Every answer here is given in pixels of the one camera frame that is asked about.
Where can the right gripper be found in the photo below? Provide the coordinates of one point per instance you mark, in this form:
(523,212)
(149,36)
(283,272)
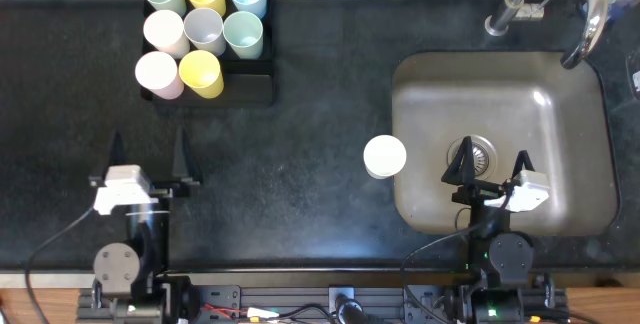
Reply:
(470,195)

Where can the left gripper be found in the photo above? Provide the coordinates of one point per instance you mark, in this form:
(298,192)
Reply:
(177,189)

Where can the pink cup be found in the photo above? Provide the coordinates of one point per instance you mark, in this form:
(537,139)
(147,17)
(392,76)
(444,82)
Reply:
(157,71)

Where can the white cup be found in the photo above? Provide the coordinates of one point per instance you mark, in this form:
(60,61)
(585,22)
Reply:
(165,31)
(385,156)

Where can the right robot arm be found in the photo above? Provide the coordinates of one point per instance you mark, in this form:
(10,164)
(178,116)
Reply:
(510,256)

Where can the steel sink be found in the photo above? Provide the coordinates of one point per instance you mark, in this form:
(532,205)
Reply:
(550,129)

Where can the black tray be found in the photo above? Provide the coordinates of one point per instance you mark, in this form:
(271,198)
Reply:
(250,89)
(268,39)

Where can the grey cup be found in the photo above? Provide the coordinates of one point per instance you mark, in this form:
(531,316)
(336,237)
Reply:
(204,29)

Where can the steel tap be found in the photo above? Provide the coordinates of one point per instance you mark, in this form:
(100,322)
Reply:
(507,9)

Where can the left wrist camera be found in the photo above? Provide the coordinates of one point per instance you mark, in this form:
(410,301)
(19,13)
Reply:
(125,184)

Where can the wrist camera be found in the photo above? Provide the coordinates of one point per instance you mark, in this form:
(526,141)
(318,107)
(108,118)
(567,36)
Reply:
(525,191)
(125,184)

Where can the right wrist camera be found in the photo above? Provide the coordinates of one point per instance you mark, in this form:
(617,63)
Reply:
(525,191)

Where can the mounting rail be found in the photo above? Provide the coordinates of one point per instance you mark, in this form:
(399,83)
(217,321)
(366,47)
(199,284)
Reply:
(290,299)

